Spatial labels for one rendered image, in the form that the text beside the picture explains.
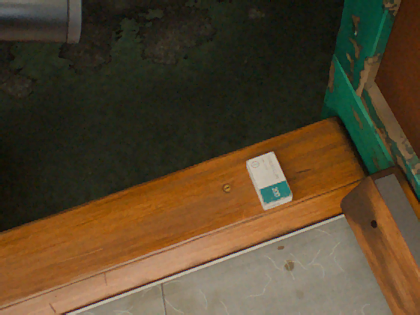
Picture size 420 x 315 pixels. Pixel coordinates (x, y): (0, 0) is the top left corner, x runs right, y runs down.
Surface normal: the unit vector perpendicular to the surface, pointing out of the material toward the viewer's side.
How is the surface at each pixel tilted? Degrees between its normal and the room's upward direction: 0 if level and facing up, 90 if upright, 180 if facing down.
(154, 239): 0
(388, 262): 67
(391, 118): 0
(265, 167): 0
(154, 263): 45
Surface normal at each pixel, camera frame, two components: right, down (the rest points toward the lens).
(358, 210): -0.89, 0.14
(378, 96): -0.09, -0.44
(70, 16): 0.26, 0.67
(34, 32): 0.17, 0.92
